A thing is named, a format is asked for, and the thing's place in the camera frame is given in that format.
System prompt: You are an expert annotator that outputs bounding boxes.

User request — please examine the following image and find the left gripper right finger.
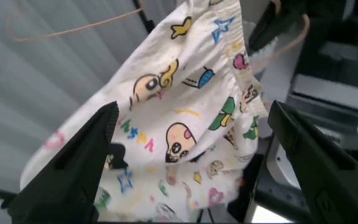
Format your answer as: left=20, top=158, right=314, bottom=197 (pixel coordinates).
left=267, top=100, right=358, bottom=224

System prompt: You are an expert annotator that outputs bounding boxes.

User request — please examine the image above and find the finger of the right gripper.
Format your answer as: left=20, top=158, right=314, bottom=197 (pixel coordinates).
left=249, top=0, right=295, bottom=54

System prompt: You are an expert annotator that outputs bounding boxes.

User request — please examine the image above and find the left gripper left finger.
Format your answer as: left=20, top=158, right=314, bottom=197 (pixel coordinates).
left=0, top=101, right=120, bottom=224

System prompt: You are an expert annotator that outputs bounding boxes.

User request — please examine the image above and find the pink clothes hanger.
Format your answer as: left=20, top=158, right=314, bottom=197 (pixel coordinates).
left=6, top=0, right=144, bottom=43
left=250, top=0, right=310, bottom=71

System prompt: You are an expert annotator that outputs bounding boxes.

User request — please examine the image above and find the cream printed garment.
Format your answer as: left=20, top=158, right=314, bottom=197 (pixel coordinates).
left=19, top=0, right=269, bottom=223

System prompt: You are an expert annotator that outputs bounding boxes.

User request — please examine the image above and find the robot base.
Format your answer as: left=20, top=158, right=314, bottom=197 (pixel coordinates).
left=227, top=12, right=358, bottom=224

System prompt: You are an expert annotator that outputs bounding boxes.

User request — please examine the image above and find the white curtain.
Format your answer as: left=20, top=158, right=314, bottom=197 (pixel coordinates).
left=0, top=0, right=183, bottom=194

